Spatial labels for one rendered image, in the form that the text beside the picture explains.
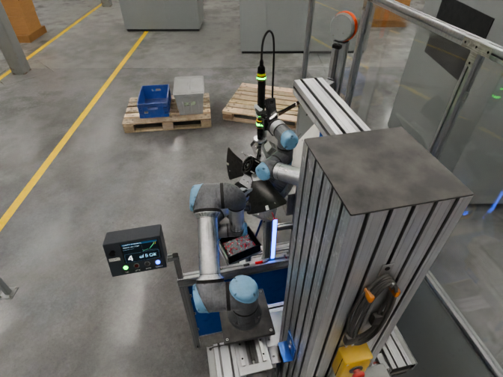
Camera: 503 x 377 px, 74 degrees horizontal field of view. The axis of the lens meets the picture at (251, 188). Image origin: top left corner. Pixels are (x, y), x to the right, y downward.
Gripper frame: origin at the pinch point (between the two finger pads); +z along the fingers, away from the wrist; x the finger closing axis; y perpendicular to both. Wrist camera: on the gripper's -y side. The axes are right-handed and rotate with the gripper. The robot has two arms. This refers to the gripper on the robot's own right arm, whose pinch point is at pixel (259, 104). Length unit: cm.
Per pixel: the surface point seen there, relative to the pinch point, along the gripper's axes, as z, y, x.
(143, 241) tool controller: -30, 42, -71
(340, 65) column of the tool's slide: 24, -2, 64
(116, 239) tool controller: -25, 41, -83
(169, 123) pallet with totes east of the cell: 274, 152, -15
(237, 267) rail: -34, 80, -27
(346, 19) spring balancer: 25, -27, 63
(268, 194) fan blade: -16, 47, -1
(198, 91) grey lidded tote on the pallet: 277, 117, 32
